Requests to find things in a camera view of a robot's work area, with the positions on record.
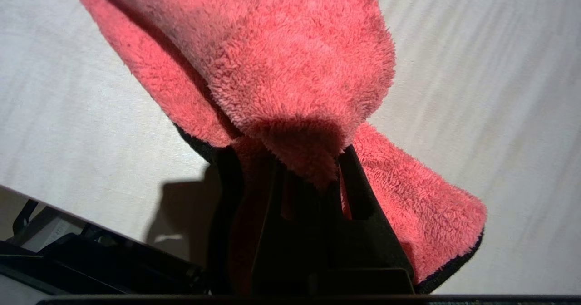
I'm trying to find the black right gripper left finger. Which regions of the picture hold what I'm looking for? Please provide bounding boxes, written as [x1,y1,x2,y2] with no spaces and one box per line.
[251,157,341,295]

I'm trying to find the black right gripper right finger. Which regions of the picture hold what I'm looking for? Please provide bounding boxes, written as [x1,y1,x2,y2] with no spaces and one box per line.
[337,144,415,295]

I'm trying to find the red cloth with black trim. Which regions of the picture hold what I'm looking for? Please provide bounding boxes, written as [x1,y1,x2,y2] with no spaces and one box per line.
[64,0,487,295]

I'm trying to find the black robot chassis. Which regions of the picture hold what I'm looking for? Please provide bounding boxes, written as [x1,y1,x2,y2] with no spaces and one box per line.
[0,198,207,295]

